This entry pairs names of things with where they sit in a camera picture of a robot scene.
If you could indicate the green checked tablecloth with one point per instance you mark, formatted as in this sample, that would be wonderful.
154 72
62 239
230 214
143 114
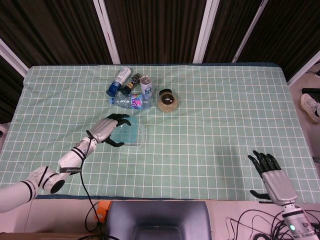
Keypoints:
200 150

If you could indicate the dark brown pleated curtain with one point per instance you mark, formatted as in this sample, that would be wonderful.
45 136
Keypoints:
157 27

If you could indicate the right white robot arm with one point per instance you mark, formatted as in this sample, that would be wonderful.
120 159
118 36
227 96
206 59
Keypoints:
297 222

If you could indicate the clear plastic container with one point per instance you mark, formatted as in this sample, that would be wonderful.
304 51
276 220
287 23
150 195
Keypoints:
141 136

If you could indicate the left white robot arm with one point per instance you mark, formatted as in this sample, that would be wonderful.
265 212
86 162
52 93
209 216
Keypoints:
45 177

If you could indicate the black flat board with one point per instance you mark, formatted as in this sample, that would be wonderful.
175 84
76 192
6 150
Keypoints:
310 90

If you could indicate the grey robot chest housing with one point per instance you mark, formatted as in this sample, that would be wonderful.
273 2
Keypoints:
160 217

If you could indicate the white sneaker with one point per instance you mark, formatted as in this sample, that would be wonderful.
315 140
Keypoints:
310 106

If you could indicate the dark bottle with gold label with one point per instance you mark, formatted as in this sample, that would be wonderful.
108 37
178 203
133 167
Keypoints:
130 85

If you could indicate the round glass jar of grains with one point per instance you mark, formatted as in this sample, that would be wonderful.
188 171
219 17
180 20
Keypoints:
168 103

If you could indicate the white frame post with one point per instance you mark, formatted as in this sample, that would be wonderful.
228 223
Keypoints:
205 32
305 67
250 32
107 32
12 58

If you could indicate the teal plastic lid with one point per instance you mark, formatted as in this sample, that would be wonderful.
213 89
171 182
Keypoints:
126 133

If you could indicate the silver drink can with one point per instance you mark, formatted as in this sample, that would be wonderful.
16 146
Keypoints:
146 86

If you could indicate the brown cardboard box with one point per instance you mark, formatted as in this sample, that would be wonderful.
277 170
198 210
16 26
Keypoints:
50 237

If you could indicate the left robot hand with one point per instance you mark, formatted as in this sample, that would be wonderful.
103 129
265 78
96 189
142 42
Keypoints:
102 130

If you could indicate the orange box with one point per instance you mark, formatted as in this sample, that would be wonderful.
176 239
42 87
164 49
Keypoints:
103 210

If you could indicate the white bottle with blue cap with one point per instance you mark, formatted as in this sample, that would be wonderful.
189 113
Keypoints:
120 77

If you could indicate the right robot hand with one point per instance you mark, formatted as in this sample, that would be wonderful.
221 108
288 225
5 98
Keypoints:
278 187

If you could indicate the clear plastic water bottle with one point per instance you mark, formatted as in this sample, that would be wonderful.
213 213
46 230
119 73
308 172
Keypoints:
125 101

